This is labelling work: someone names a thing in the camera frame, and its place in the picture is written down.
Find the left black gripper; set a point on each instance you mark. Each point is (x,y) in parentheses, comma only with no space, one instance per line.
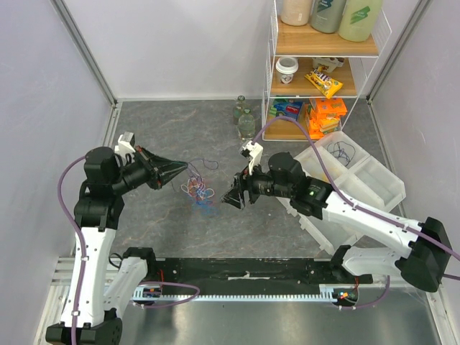
(167,169)

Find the white paper coffee cup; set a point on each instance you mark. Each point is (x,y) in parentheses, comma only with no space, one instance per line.
(286,68)

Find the light blue cable duct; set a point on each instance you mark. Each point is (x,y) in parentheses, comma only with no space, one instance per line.
(153,294)

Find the clear glass bottle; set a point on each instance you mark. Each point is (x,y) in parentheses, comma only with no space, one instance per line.
(246,125)
(238,109)

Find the blue sponge package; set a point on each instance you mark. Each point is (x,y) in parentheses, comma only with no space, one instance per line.
(286,107)

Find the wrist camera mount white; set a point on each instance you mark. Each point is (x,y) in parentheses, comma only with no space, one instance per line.
(253,152)
(125,144)

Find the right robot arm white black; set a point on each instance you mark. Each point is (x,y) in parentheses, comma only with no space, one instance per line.
(419,252)

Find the white wire shelf rack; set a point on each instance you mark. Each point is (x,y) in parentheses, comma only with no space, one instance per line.
(303,43)

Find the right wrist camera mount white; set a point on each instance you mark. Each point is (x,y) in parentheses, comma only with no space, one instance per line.
(253,152)

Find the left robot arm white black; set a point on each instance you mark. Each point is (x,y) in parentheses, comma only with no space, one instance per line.
(94,310)

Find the front clear glass bottle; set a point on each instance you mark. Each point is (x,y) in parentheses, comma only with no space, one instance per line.
(246,125)

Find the orange snack boxes stack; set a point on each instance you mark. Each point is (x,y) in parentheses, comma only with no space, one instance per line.
(323,116)

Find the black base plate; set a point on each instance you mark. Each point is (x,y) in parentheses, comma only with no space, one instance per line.
(251,275)

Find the rear clear glass bottle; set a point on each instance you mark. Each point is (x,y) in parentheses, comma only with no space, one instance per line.
(238,109)

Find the grey green bottle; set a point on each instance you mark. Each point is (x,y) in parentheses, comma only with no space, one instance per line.
(327,15)

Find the light green bottle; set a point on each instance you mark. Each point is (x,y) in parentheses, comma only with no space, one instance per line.
(359,19)

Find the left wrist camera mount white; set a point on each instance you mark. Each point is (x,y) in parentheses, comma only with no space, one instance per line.
(125,144)

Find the yellow candy bag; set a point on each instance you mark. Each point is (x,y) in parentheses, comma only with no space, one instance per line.
(327,86)

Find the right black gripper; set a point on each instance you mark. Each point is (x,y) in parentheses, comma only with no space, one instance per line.
(243,190)

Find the beige jar on shelf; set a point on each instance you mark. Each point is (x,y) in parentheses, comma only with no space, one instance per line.
(296,12)

